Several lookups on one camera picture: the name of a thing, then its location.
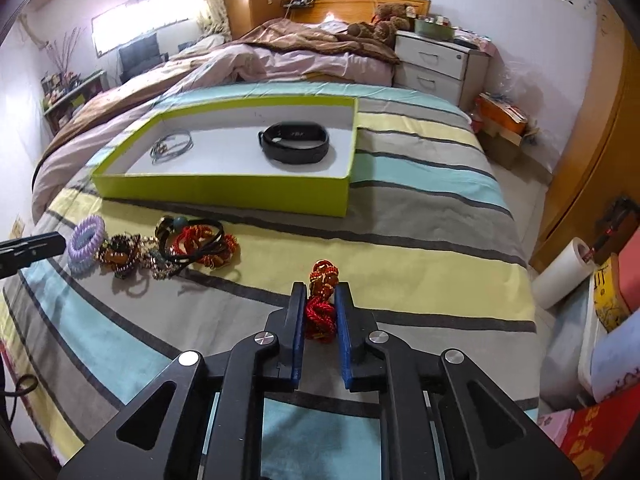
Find black cable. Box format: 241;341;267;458
0;374;39;402

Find yellow book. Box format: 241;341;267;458
591;255;632;334

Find gold bell hair tie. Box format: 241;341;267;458
96;233;144;277

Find black chair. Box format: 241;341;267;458
118;35;169;84

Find thin silver hair ties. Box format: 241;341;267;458
150;130;195;164

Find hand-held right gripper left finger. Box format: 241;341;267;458
57;282;307;480

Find small red knotted bracelet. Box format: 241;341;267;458
304;260;342;345

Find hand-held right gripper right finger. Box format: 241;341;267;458
335;282;582;480

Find striped bed sheet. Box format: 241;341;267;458
0;82;542;467

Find black hair tie teal bead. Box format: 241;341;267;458
155;215;226;263

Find cardboard box with books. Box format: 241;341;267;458
471;91;540;170

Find white paper roll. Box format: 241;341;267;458
530;237;597;311

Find red braided bracelet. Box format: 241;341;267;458
172;225;242;269

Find brown teddy bear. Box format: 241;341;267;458
347;2;414;49

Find dried branches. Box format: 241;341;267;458
46;26;82;79

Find brown blanket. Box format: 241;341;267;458
239;17;401;66

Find red printed box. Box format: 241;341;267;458
560;396;640;480

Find pink duvet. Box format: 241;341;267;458
32;35;401;221

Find white nightstand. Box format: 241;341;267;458
392;30;492;107

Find rose gold hair clip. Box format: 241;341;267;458
139;236;178;281

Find pink box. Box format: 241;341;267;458
537;408;576;442

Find purple spiral hair tie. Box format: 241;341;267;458
67;215;107;275

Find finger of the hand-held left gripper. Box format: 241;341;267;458
0;232;67;277

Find yellow-green cardboard box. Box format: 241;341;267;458
91;96;360;218

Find window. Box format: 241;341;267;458
91;0;211;57

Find green basin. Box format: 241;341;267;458
414;16;457;42

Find cluttered shelf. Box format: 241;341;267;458
40;70;109;137

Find black wristband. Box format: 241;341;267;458
257;122;331;164

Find wooden door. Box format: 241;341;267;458
529;0;640;273

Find black red tripod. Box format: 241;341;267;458
591;194;640;262

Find wooden headboard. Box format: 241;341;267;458
289;0;432;27

